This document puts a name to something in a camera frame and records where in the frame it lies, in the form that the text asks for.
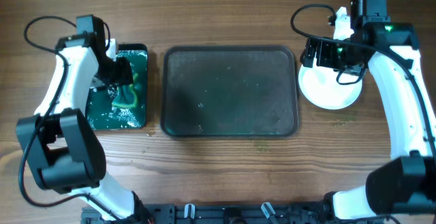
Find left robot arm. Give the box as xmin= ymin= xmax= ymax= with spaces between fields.
xmin=16 ymin=14 xmax=154 ymax=223

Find dark green water tray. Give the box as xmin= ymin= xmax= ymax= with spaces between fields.
xmin=86 ymin=44 xmax=149 ymax=131

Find white plate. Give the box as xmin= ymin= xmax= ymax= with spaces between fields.
xmin=298 ymin=65 xmax=362 ymax=110

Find left black cable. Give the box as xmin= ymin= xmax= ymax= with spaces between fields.
xmin=18 ymin=15 xmax=89 ymax=208

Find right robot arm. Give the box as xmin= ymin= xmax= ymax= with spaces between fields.
xmin=292 ymin=0 xmax=435 ymax=223

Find green yellow sponge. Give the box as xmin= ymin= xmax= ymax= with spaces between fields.
xmin=112 ymin=73 xmax=138 ymax=109

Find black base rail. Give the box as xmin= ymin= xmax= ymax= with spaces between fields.
xmin=80 ymin=202 xmax=341 ymax=224

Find dark brown serving tray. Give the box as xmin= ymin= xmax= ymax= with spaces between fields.
xmin=160 ymin=45 xmax=299 ymax=139

